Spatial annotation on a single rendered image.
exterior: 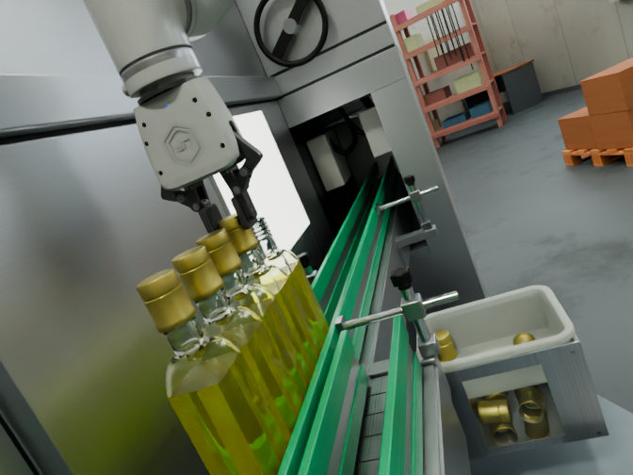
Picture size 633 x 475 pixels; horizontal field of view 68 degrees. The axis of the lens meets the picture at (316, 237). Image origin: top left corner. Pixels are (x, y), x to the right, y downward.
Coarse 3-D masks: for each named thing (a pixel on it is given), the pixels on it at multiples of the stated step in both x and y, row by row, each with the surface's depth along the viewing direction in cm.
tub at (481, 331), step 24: (528, 288) 78; (456, 312) 82; (480, 312) 81; (504, 312) 80; (528, 312) 79; (552, 312) 72; (456, 336) 83; (480, 336) 82; (504, 336) 81; (552, 336) 64; (456, 360) 68; (480, 360) 66
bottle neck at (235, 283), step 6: (240, 270) 51; (228, 276) 50; (234, 276) 50; (240, 276) 51; (228, 282) 50; (234, 282) 50; (240, 282) 51; (246, 282) 51; (228, 288) 50; (234, 288) 50; (240, 288) 50; (228, 294) 50; (234, 294) 50
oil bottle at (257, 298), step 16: (256, 288) 51; (240, 304) 49; (256, 304) 49; (272, 304) 52; (272, 320) 51; (272, 336) 50; (288, 336) 53; (288, 352) 52; (288, 368) 51; (304, 368) 55; (304, 384) 53
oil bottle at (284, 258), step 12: (276, 252) 62; (288, 252) 63; (276, 264) 60; (288, 264) 60; (300, 264) 64; (300, 276) 63; (300, 288) 61; (312, 288) 65; (300, 300) 61; (312, 300) 64; (312, 312) 62; (312, 324) 62; (324, 324) 65; (324, 336) 64
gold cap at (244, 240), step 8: (232, 216) 55; (224, 224) 54; (232, 224) 54; (240, 224) 54; (232, 232) 54; (240, 232) 54; (248, 232) 55; (232, 240) 55; (240, 240) 55; (248, 240) 55; (256, 240) 56; (240, 248) 55; (248, 248) 55
